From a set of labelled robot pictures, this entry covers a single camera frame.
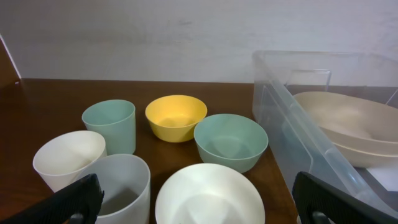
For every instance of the white label in bin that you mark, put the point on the white label in bin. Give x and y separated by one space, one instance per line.
386 175

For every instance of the cream plate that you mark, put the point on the cream plate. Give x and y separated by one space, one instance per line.
365 159

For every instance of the yellow small bowl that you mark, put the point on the yellow small bowl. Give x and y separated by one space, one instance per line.
173 118

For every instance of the green small bowl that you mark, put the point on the green small bowl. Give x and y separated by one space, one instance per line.
230 140

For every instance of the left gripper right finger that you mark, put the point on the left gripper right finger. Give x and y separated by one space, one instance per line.
319 202

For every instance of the green cup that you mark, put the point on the green cup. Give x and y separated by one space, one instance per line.
115 121

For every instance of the cream cup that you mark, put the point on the cream cup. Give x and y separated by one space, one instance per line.
61 159

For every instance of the white small bowl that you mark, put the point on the white small bowl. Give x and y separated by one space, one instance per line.
209 193

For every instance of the beige bowl plate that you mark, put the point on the beige bowl plate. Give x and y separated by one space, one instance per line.
352 122

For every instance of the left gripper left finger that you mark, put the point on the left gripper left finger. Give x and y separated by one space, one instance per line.
79 202

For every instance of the grey cup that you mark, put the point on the grey cup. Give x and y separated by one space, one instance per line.
125 180

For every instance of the clear plastic storage bin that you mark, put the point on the clear plastic storage bin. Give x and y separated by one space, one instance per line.
296 141

